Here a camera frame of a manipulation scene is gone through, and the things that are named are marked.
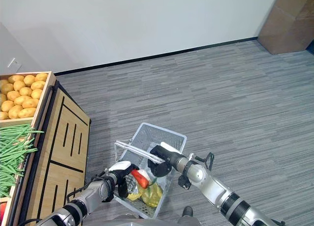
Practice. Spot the white wall socket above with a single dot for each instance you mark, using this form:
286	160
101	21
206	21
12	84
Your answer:
14	63

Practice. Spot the wooden display stand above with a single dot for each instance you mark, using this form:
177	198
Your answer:
71	113

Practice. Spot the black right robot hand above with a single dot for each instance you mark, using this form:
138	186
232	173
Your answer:
159	159

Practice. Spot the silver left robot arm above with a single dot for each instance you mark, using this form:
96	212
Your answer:
95	191

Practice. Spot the wooden green bean crate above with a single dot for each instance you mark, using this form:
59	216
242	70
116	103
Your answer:
33	137

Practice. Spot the brown cardboard box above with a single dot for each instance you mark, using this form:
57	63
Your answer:
284	27

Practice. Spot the grey plastic shopping basket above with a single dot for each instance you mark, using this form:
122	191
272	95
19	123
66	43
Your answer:
157	135

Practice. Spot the wooden potato crate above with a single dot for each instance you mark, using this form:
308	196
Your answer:
47	84

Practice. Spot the orange carrot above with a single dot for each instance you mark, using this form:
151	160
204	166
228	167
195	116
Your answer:
141	180

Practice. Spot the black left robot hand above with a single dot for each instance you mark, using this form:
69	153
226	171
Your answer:
121	173

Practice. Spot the black baseboard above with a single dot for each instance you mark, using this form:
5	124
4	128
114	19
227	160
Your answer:
147	57

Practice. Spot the yellow vegetable in plastic bag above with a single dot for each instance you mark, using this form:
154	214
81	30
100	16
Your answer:
152	196

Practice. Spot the green bean pile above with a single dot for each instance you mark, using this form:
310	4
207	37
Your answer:
9	152

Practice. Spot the yellow potato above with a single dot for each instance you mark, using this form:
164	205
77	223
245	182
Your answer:
22	100
3	83
3	115
7	105
15	111
25	91
2	98
36	93
30	103
19	85
41	76
38	85
7	88
27	112
13	95
16	78
29	80

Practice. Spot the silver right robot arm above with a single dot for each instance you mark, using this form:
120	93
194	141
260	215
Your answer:
203	177

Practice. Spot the dark robot foot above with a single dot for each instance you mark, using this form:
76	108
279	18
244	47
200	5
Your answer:
188	211

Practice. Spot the red tomato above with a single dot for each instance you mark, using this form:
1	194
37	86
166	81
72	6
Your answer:
2	211

